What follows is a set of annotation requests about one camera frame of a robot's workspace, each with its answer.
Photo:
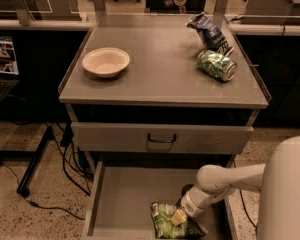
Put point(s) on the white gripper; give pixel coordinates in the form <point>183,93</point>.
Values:
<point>191,207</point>

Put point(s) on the green jalapeno chip bag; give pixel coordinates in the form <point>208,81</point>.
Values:
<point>161,214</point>

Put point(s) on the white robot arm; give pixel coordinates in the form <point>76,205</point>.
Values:
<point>277,181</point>

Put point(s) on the open middle drawer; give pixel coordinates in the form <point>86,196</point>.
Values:
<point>119,205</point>

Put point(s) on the grey drawer cabinet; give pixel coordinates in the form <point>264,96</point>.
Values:
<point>161,85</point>

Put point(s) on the blue chip bag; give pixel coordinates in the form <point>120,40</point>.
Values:
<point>210,34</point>

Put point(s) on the green soda can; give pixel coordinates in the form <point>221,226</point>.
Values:
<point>216,65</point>

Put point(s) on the white bowl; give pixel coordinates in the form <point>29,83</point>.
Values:
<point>106,62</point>

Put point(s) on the black laptop stand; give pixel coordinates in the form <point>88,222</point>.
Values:
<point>32,157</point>

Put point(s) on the laptop on stand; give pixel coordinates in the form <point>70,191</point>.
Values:
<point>9,72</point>

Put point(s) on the upper drawer with handle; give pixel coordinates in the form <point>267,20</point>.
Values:
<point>163,138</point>

